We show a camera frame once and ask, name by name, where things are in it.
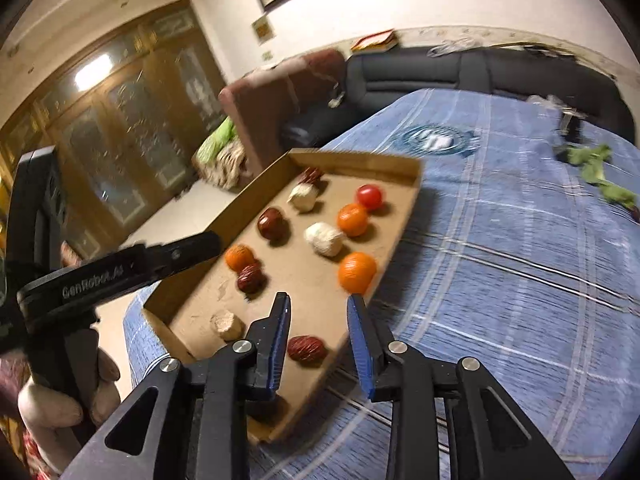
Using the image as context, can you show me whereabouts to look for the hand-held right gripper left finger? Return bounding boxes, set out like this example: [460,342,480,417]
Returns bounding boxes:
[59,291,292,480]

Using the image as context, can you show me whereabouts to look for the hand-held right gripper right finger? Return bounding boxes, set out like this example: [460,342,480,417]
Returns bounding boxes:
[346,293,576,480]

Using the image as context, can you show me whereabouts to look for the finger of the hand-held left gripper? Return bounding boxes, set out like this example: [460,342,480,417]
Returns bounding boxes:
[144,230,223,278]

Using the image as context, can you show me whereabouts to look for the orange tangerine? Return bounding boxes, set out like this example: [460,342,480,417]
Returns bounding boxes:
[336,203,371,237]
[224,244,257,272]
[337,252,378,293]

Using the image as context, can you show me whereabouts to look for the cardboard box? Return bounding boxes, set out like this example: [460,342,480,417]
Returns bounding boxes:
[141,147,423,445]

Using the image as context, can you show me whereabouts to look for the dark round date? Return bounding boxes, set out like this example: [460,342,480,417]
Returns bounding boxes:
[257,207,288,241]
[236,263,265,294]

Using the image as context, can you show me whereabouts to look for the red tomato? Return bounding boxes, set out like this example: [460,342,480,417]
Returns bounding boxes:
[356,184,385,211]

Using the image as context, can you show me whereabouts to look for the person's left hand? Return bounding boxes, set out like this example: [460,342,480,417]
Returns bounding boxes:
[17,347,122,475]

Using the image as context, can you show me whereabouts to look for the beige knitted blanket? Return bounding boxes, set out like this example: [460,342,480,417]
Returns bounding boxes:
[200,140,251,191]

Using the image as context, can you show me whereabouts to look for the green blanket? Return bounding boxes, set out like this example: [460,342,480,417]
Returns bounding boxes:
[195,116,238,161]

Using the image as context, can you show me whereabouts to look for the wooden glass-door cabinet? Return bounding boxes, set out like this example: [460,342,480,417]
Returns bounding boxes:
[0,0,231,281]

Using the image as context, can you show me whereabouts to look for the blue checked tablecloth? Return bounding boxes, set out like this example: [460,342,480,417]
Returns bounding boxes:
[122,87,640,480]

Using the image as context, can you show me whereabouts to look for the brown armchair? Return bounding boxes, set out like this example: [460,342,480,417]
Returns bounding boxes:
[218,49,349,178]

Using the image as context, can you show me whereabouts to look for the black leather sofa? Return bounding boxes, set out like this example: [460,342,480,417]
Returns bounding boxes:
[280,46,638,146]

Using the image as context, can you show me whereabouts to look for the green leafy piece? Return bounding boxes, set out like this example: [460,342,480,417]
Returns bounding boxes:
[597,180,638,208]
[565,144,613,183]

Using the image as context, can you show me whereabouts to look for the black device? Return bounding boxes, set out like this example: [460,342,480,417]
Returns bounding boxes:
[555,107,588,143]

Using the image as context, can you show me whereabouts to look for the clear plastic bag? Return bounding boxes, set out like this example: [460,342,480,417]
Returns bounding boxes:
[427,37,483,57]

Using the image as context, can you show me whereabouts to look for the yellow wall notice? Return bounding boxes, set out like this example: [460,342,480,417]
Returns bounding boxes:
[251,16,276,42]

